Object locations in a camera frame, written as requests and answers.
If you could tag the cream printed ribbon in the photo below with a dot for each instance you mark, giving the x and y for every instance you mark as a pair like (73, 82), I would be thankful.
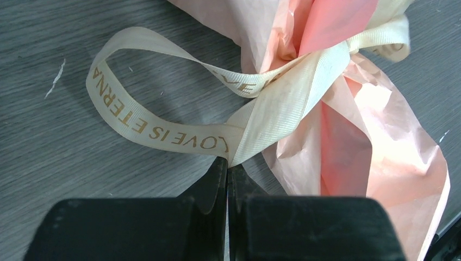
(279, 99)

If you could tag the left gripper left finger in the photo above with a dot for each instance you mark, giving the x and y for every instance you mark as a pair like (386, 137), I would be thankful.
(190, 226)

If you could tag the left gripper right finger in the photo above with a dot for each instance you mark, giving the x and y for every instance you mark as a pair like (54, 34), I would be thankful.
(275, 227)

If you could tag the pink paper bouquet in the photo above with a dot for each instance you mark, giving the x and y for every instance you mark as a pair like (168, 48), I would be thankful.
(362, 138)

